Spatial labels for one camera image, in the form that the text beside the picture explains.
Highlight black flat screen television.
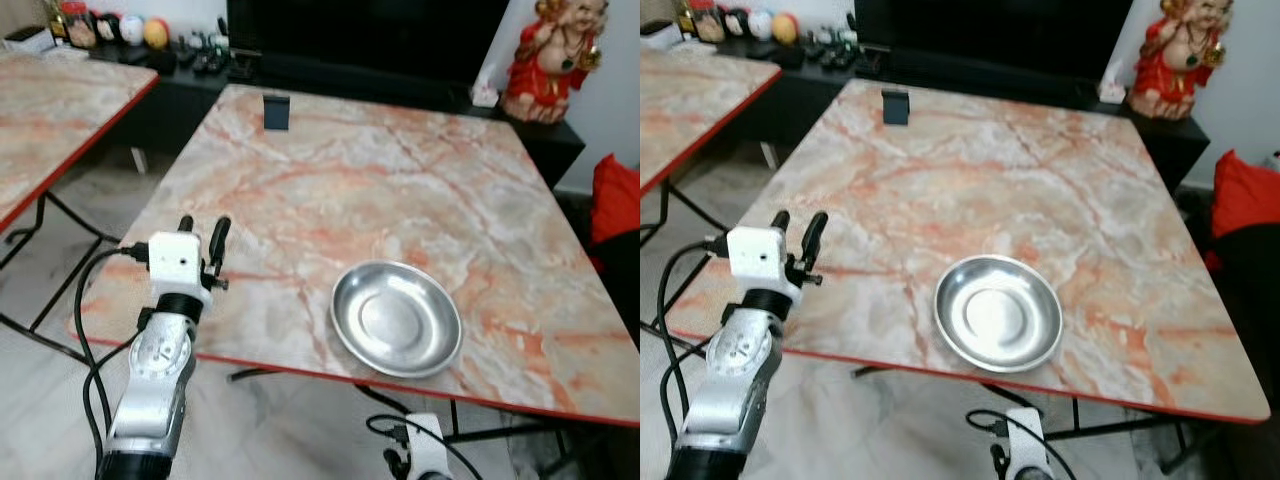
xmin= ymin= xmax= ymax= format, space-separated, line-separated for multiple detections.
xmin=853 ymin=0 xmax=1136 ymax=79
xmin=226 ymin=0 xmax=511 ymax=83

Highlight jar with red lid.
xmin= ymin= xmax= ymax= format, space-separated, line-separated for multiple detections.
xmin=57 ymin=0 xmax=98 ymax=49
xmin=683 ymin=0 xmax=726 ymax=44

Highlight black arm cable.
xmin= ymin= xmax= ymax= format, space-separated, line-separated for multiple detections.
xmin=73 ymin=243 xmax=151 ymax=471
xmin=657 ymin=235 xmax=731 ymax=471
xmin=965 ymin=407 xmax=1079 ymax=480
xmin=365 ymin=412 xmax=481 ymax=480

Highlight white box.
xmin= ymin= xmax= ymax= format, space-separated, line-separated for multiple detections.
xmin=640 ymin=20 xmax=683 ymax=51
xmin=3 ymin=25 xmax=56 ymax=56

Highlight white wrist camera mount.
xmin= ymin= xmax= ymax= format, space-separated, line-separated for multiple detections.
xmin=726 ymin=226 xmax=803 ymax=293
xmin=1008 ymin=407 xmax=1051 ymax=480
xmin=147 ymin=232 xmax=213 ymax=296
xmin=403 ymin=413 xmax=453 ymax=480

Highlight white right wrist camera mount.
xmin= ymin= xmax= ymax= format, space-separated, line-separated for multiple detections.
xmin=403 ymin=413 xmax=453 ymax=480
xmin=1008 ymin=407 xmax=1051 ymax=480

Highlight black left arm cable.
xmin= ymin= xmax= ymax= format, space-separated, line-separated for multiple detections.
xmin=657 ymin=235 xmax=731 ymax=471
xmin=73 ymin=243 xmax=151 ymax=471

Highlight round stainless steel plate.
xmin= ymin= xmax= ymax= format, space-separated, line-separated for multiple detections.
xmin=330 ymin=260 xmax=464 ymax=380
xmin=934 ymin=254 xmax=1064 ymax=374

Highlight red cushion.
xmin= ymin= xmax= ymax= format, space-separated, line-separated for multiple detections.
xmin=1212 ymin=150 xmax=1280 ymax=239
xmin=590 ymin=154 xmax=641 ymax=246

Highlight red and gold figurine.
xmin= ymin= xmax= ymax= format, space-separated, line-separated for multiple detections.
xmin=1128 ymin=0 xmax=1227 ymax=121
xmin=500 ymin=0 xmax=609 ymax=125

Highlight black television cabinet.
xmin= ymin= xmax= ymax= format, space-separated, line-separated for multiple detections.
xmin=90 ymin=45 xmax=586 ymax=186
xmin=715 ymin=38 xmax=1211 ymax=191

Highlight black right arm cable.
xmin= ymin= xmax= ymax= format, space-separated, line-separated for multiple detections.
xmin=365 ymin=412 xmax=481 ymax=480
xmin=965 ymin=407 xmax=1079 ymax=480

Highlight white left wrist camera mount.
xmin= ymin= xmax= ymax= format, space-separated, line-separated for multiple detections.
xmin=726 ymin=226 xmax=803 ymax=293
xmin=147 ymin=232 xmax=213 ymax=296

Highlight orange marble pattern folding table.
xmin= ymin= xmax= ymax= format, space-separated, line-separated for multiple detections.
xmin=665 ymin=78 xmax=1271 ymax=425
xmin=640 ymin=45 xmax=783 ymax=246
xmin=0 ymin=50 xmax=161 ymax=341
xmin=68 ymin=83 xmax=641 ymax=429

